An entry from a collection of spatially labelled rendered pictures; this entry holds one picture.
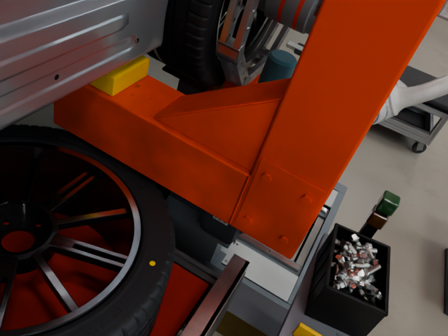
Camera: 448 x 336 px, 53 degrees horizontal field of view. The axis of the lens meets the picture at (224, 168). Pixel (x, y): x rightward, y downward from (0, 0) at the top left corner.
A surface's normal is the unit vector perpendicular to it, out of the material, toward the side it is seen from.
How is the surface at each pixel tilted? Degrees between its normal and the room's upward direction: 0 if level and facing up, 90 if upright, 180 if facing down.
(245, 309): 0
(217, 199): 90
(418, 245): 0
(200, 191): 90
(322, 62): 90
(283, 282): 0
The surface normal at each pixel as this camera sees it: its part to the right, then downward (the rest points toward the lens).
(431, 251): 0.26, -0.72
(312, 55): -0.44, 0.50
